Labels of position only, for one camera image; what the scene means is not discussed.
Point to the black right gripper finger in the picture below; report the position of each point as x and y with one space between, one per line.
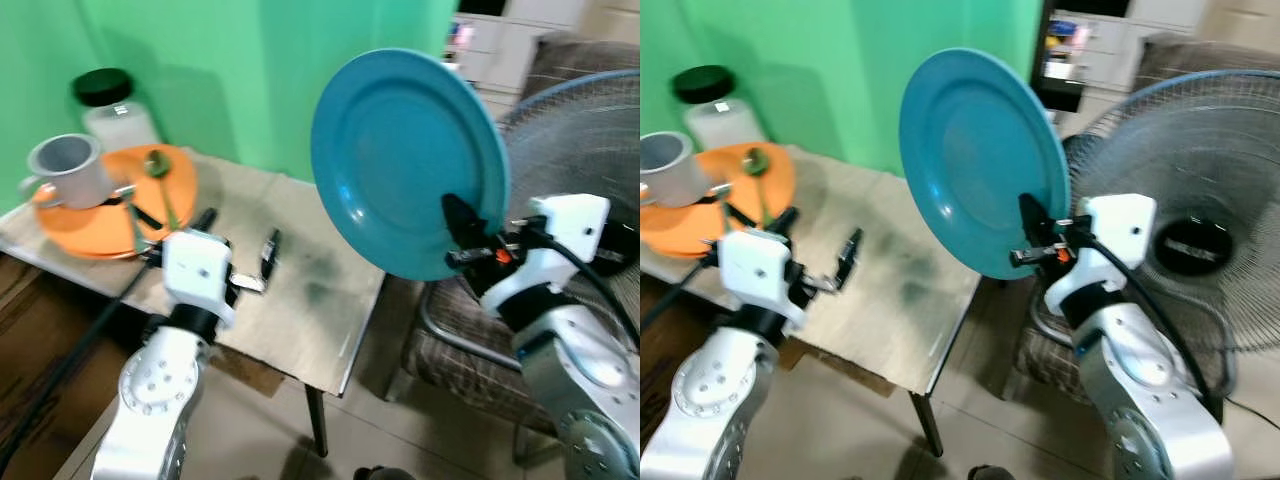
1034 220
462 220

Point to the blue round plate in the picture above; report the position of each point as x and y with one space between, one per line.
975 150
400 150

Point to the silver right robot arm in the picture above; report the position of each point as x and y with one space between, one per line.
1150 400
585 380

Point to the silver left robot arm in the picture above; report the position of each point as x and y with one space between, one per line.
715 400
160 390

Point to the beige table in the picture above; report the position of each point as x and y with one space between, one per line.
310 290
900 290

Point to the green spoon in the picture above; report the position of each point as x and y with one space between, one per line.
157 163
756 160

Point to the orange round plate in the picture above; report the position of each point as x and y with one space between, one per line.
90 228
680 225

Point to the clear jar with black lid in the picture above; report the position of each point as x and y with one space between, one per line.
120 122
722 120

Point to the grey cup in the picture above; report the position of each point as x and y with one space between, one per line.
672 178
78 180

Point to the black screen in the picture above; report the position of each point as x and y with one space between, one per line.
480 6
1062 95

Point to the grey standing fan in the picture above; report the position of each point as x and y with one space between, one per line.
580 150
1190 170

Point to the white drawer cabinet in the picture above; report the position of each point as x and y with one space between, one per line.
500 45
1110 45

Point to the black robot foot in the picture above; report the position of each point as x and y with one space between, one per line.
382 473
990 473

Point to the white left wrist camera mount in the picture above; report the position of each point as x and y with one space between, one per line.
197 272
757 272

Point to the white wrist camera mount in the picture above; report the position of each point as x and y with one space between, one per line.
757 272
555 235
1110 240
197 272

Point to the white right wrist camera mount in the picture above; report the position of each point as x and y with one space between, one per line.
1110 240
555 235

